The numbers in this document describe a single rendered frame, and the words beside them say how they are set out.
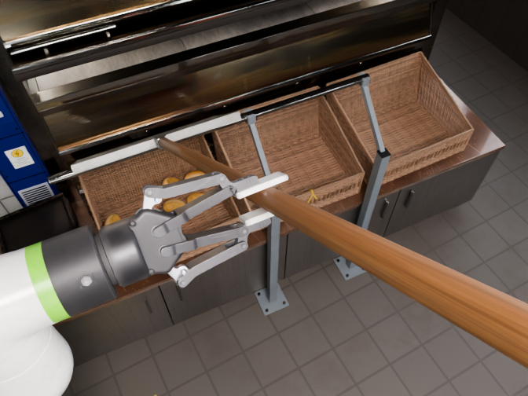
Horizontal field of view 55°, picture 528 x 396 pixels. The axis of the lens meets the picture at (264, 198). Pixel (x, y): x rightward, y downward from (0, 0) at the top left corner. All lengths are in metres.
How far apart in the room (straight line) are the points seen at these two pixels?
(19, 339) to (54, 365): 0.08
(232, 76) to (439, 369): 1.70
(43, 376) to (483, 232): 2.76
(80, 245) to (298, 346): 2.11
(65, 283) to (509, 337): 0.43
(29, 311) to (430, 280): 0.41
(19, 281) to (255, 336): 2.12
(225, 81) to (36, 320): 1.73
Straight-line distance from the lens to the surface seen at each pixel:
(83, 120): 2.13
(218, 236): 0.62
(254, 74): 2.25
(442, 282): 0.33
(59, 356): 0.69
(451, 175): 2.69
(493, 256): 3.10
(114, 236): 0.59
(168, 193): 0.59
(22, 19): 1.83
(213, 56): 2.10
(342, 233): 0.43
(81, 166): 1.61
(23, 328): 0.60
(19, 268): 0.59
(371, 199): 2.27
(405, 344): 2.71
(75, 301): 0.59
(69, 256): 0.58
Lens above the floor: 2.47
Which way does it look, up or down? 55 degrees down
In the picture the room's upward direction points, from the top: straight up
